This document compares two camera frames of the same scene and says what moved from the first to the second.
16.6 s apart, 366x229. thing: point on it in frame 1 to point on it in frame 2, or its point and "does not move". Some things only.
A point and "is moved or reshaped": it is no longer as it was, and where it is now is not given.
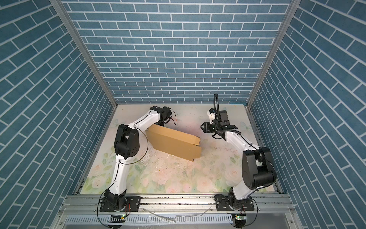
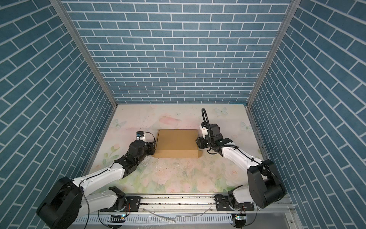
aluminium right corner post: [293, 7] does not move
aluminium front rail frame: [82, 211] does not move
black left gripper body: [160, 123] to [148, 150]
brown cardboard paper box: [180, 144] is moved or reshaped
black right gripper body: [210, 128] to [204, 142]
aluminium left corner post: [62, 9] does not move
